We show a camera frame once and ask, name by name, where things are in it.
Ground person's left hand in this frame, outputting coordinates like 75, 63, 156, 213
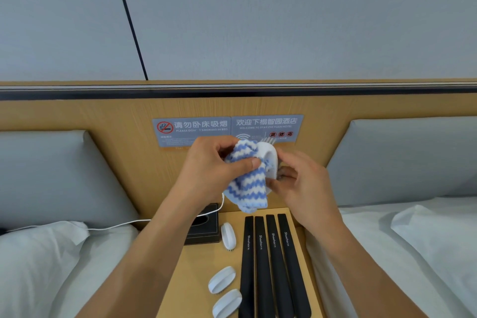
169, 136, 261, 214

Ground person's right hand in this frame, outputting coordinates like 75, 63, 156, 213
266, 149, 343, 235

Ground blue white striped cloth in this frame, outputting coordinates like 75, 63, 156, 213
223, 139, 270, 214

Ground white brush grey bristles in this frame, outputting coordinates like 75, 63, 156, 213
257, 137, 279, 195
212, 289, 243, 318
208, 266, 237, 295
220, 222, 238, 252

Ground long black shoe spoon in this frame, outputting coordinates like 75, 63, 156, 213
277, 213, 312, 318
254, 216, 276, 318
238, 216, 255, 318
265, 214, 295, 318

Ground wooden nightstand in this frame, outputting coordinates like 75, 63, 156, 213
156, 208, 325, 318

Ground person's left forearm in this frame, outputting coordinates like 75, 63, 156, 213
76, 196, 202, 318

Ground black leather tissue box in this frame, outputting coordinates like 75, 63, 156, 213
184, 203, 221, 246

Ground grey headboard cushion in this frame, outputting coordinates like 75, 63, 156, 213
326, 116, 477, 207
0, 130, 141, 231

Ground wooden headboard panel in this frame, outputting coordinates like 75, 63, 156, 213
0, 79, 477, 225

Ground white pillow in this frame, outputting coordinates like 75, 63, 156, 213
390, 204, 477, 296
0, 221, 90, 318

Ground grey wall sign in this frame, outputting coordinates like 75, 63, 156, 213
152, 114, 305, 149

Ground white charging cable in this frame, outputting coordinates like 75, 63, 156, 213
5, 193, 226, 233

